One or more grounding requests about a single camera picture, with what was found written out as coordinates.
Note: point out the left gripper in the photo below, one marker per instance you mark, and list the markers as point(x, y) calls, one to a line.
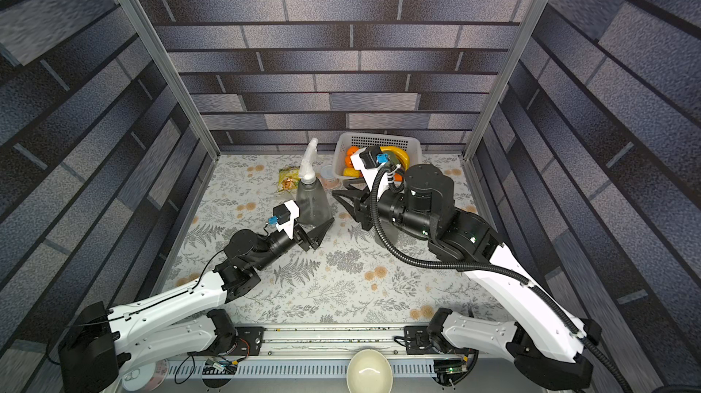
point(312, 240)

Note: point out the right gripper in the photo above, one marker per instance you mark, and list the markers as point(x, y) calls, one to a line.
point(367, 211)

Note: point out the grey translucent spray bottle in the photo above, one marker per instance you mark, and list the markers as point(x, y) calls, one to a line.
point(314, 207)

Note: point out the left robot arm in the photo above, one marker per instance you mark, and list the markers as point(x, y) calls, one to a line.
point(104, 343)

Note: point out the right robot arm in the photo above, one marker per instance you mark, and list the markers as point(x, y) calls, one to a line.
point(419, 224)

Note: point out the yellow snack bag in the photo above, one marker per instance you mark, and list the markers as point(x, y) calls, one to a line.
point(288, 179)

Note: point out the white plastic basket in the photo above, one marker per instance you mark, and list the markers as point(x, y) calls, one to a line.
point(346, 140)

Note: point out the yellow banana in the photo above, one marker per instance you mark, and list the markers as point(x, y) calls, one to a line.
point(400, 154)

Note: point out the cream ceramic bowl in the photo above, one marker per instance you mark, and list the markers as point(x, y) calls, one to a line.
point(369, 371)

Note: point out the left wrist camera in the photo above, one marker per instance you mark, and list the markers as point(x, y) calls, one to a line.
point(284, 218)

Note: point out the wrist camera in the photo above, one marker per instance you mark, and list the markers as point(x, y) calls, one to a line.
point(369, 161)
point(284, 218)

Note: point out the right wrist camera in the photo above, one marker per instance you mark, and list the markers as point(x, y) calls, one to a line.
point(369, 161)

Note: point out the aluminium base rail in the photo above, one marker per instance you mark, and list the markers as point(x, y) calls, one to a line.
point(325, 351)

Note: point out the left aluminium frame post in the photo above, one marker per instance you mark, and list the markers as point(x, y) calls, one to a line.
point(153, 44)

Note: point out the aluminium frame post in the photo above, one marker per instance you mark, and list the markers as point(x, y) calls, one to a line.
point(499, 88)
point(153, 44)

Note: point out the right aluminium frame post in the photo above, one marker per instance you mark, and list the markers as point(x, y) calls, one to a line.
point(499, 88)

